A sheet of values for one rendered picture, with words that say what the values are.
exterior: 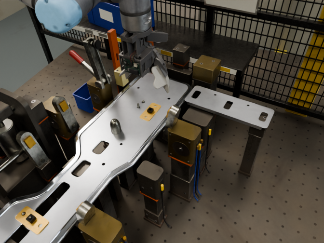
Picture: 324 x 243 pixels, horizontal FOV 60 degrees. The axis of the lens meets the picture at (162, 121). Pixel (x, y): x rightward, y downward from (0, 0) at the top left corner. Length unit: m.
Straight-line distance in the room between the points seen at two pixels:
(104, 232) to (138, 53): 0.43
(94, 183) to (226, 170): 0.58
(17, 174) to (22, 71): 2.43
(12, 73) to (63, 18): 2.75
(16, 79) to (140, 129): 2.44
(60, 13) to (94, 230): 0.45
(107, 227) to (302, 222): 0.70
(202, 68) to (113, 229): 0.64
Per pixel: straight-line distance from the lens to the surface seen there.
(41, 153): 0.88
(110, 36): 1.00
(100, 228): 0.67
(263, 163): 1.23
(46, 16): 0.61
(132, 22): 0.70
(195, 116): 0.95
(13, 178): 0.93
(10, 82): 3.20
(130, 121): 0.92
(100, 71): 0.98
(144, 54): 0.75
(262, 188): 1.15
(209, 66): 1.05
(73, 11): 0.60
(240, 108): 0.98
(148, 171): 0.80
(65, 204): 0.78
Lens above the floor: 1.64
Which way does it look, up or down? 45 degrees down
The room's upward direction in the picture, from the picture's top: 3 degrees counter-clockwise
